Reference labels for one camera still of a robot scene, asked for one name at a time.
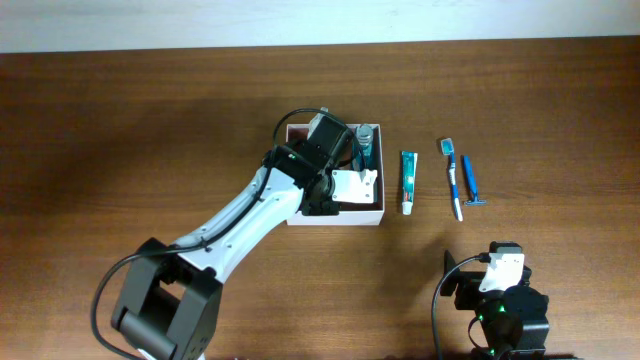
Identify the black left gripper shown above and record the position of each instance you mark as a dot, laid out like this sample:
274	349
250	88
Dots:
322	206

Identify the white cardboard box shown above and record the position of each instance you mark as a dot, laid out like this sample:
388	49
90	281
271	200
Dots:
355	214

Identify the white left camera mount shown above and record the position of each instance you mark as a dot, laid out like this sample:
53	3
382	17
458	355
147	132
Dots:
356	187

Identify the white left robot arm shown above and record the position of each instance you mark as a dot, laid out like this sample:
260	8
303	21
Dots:
169	303

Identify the blue disposable razor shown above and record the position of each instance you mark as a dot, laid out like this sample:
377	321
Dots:
472	184

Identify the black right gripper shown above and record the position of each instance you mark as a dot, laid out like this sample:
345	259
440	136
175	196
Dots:
464	293

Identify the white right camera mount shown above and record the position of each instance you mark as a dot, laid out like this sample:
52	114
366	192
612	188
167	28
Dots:
504	271

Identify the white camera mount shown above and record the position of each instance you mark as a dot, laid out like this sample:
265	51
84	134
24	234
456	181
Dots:
356	187
504	271

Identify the blue white toothbrush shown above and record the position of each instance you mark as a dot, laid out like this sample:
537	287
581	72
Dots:
447	149

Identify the teal white toothpaste tube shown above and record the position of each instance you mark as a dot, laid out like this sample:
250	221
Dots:
409	167

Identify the blue mouthwash bottle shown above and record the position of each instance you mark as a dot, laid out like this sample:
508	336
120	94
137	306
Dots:
363	150

